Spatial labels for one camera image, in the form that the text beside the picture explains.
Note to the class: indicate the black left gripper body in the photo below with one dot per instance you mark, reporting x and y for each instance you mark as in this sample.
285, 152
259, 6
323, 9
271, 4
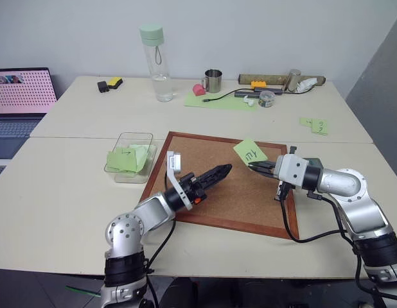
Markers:
193, 189

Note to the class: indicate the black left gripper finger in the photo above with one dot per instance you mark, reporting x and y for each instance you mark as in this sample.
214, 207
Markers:
217, 180
217, 171

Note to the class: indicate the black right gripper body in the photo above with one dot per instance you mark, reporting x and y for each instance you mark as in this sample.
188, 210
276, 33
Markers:
283, 190

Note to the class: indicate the green note with handwriting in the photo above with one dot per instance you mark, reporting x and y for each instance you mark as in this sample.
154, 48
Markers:
248, 152

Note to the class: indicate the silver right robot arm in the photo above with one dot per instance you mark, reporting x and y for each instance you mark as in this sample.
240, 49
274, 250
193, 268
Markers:
356, 205

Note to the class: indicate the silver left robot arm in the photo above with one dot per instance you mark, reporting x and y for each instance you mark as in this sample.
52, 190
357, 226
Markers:
147, 211

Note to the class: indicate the pale green crumpled note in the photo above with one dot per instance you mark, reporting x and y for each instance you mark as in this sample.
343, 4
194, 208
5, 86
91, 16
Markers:
143, 154

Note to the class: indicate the green note with scribble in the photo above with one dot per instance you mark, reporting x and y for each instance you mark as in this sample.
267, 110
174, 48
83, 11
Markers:
320, 126

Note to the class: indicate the clear plastic box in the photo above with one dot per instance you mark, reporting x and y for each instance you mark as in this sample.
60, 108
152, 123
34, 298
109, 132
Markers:
124, 178

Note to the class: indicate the green note with arrow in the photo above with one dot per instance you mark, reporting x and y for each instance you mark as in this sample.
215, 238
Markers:
121, 158

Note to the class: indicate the wood-framed cork board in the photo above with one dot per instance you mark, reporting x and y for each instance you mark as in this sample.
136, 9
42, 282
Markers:
224, 205

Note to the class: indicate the small clear pushpin jar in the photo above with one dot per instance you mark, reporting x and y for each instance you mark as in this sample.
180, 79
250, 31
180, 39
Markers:
266, 99

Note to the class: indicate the small white object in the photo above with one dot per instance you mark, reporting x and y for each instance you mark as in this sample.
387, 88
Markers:
249, 100

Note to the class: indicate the large green paper sheet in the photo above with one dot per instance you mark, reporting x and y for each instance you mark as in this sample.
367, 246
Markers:
224, 103

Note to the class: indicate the black usb hub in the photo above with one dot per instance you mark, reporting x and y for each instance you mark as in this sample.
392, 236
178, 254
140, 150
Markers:
250, 93

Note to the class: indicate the yellow toy brick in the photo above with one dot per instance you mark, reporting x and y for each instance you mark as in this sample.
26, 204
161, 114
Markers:
259, 85

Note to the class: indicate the pink round object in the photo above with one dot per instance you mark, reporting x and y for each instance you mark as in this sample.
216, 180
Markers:
198, 90

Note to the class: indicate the silver metal cylinder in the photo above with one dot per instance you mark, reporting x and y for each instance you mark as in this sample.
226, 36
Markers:
291, 81

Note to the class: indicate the white crumpled tissue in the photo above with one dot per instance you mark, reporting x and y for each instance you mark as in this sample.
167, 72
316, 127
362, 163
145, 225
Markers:
306, 85

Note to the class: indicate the stainless steel mug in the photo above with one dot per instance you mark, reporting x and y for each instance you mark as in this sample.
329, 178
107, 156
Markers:
213, 81

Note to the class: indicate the clear bottle with green lid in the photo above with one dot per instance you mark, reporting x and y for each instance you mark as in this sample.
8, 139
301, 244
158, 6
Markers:
159, 67

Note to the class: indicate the yellow and black eraser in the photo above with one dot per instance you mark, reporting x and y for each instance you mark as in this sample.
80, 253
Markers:
115, 82

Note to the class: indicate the black charger block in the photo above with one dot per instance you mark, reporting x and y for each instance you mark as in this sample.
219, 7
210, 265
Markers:
103, 87

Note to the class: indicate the grey laptop with pink screen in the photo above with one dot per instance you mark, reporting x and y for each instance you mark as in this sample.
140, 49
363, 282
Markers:
18, 96

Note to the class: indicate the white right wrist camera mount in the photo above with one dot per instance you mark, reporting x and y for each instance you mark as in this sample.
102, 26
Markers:
290, 171

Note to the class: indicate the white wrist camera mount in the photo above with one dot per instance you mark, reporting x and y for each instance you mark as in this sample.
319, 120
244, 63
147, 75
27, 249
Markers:
174, 163
290, 171

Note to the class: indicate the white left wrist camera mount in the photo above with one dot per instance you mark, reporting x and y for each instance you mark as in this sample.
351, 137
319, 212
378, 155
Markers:
174, 163

